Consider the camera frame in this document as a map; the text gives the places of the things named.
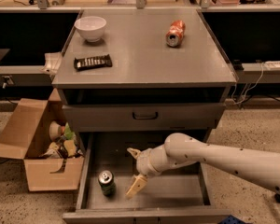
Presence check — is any white power strip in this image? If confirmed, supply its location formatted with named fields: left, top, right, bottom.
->
left=264, top=61, right=280, bottom=70

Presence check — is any white bowl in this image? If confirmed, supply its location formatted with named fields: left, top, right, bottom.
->
left=74, top=16, right=106, bottom=42

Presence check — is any open grey middle drawer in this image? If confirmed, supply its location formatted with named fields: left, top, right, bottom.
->
left=63, top=132, right=231, bottom=224

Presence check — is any orange soda can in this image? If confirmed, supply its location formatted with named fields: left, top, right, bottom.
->
left=166, top=20, right=186, bottom=48

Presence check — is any black drawer handle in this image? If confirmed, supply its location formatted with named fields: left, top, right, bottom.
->
left=132, top=112, right=159, bottom=120

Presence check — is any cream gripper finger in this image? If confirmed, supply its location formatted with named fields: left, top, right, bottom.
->
left=125, top=175, right=147, bottom=199
left=127, top=147, right=141, bottom=160

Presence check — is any open cardboard box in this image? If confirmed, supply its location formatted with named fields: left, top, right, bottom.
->
left=0, top=91, right=84, bottom=191

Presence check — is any black snack bar packet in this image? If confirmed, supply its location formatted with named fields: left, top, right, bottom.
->
left=74, top=54, right=113, bottom=71

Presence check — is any closed grey top drawer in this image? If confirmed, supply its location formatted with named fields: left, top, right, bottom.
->
left=63, top=103, right=225, bottom=132

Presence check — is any blue perforated object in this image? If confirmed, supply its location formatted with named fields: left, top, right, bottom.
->
left=218, top=216, right=246, bottom=224

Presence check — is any green soda can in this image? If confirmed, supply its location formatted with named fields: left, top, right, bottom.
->
left=98, top=170, right=116, bottom=196

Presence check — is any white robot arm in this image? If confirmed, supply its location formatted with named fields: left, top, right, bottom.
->
left=126, top=133, right=280, bottom=199

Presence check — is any grey drawer cabinet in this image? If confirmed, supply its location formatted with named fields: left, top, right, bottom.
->
left=51, top=7, right=238, bottom=135

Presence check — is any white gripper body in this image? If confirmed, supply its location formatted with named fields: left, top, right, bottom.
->
left=136, top=147, right=165, bottom=177

